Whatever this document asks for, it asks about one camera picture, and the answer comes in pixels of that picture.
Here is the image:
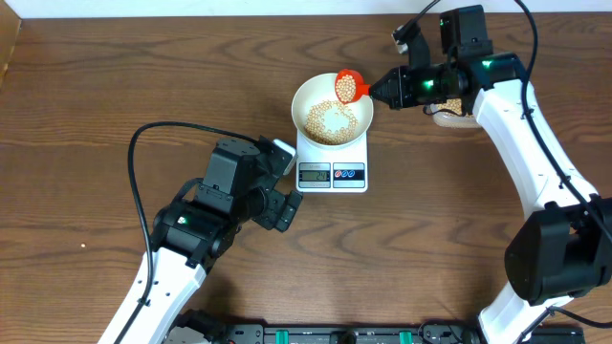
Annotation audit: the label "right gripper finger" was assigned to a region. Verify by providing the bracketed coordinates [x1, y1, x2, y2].
[369, 88, 394, 108]
[370, 69, 397, 91]

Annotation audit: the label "red plastic measuring scoop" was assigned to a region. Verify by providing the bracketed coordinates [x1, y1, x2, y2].
[335, 69, 370, 104]

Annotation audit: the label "soybeans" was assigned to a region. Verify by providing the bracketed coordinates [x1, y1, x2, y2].
[304, 100, 359, 145]
[434, 98, 469, 117]
[335, 75, 357, 103]

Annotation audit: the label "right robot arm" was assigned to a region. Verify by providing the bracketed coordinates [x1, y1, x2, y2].
[369, 5, 611, 343]

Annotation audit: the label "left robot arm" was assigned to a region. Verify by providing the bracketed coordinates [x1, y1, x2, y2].
[100, 138, 302, 343]

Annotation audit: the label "white digital kitchen scale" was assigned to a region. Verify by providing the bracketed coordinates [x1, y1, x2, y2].
[295, 133, 368, 193]

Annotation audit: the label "cream ceramic bowl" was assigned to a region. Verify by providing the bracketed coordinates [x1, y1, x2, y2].
[291, 73, 374, 149]

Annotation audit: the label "soybeans in bowl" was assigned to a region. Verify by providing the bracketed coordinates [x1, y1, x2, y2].
[304, 100, 359, 145]

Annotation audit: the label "clear plastic container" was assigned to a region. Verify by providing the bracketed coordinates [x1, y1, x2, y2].
[424, 104, 481, 129]

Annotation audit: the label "soybeans in container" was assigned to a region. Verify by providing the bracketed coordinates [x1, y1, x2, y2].
[434, 98, 469, 117]

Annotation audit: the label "wooden side panel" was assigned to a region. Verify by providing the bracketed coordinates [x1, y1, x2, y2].
[0, 0, 22, 84]

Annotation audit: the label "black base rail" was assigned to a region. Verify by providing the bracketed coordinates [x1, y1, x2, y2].
[162, 310, 587, 344]

